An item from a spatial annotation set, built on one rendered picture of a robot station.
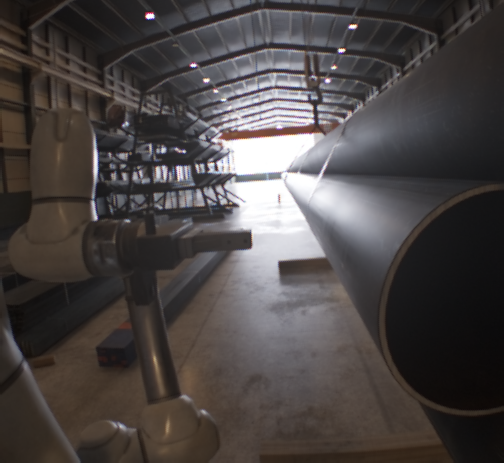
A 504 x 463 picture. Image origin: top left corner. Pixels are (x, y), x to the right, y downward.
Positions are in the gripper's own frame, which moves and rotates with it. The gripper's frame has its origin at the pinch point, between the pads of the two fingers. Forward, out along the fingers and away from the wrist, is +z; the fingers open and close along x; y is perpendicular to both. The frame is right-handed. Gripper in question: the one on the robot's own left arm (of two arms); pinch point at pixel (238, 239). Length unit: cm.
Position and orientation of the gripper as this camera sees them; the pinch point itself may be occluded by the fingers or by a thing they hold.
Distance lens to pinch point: 53.9
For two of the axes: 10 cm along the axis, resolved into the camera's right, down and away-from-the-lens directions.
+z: 9.9, -0.7, -0.8
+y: -0.8, -9.9, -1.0
